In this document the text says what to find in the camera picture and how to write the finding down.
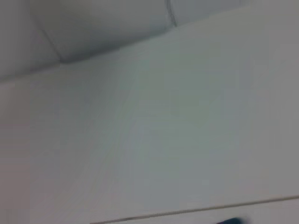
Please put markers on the teal T-shirt with FREE! print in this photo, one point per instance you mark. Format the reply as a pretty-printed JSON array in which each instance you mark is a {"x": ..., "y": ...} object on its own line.
[{"x": 233, "y": 220}]

